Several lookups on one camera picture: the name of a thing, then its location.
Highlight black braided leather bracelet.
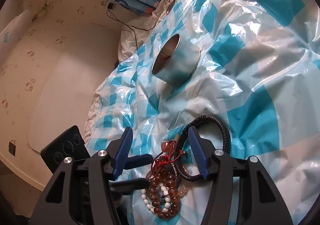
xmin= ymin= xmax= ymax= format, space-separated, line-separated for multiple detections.
xmin=173 ymin=115 xmax=231 ymax=182

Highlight red-brown bead bracelet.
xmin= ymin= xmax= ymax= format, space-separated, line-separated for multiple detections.
xmin=145 ymin=139 xmax=190 ymax=220

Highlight round metal tin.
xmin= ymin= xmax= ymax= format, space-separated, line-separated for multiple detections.
xmin=151 ymin=33 xmax=201 ymax=87

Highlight white quilted bed cover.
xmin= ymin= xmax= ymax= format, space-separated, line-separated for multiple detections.
xmin=82 ymin=0 xmax=208 ymax=145

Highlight blue checkered plastic sheet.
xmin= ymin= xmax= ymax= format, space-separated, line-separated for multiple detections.
xmin=84 ymin=0 xmax=319 ymax=224

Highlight round metal tin lid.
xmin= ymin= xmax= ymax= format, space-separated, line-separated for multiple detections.
xmin=166 ymin=0 xmax=176 ymax=14

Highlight white bead bracelet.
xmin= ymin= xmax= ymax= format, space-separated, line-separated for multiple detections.
xmin=140 ymin=184 xmax=172 ymax=214

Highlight black charger cable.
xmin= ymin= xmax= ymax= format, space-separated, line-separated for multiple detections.
xmin=107 ymin=7 xmax=161 ymax=51

